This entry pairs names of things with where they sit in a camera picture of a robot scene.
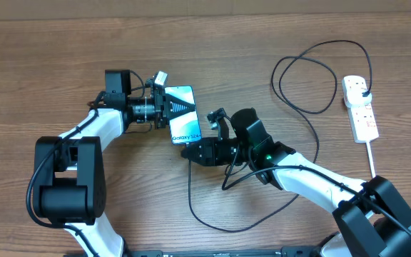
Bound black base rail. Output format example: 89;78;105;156
123;246;320;257

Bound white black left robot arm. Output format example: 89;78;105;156
26;69;201;256

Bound blue Galaxy smartphone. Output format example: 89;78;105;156
165;86;201;144

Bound white power strip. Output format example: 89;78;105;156
341;75;379;143

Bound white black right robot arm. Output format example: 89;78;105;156
181;109;411;256

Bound black USB charging cable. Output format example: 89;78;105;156
186;39;374;233

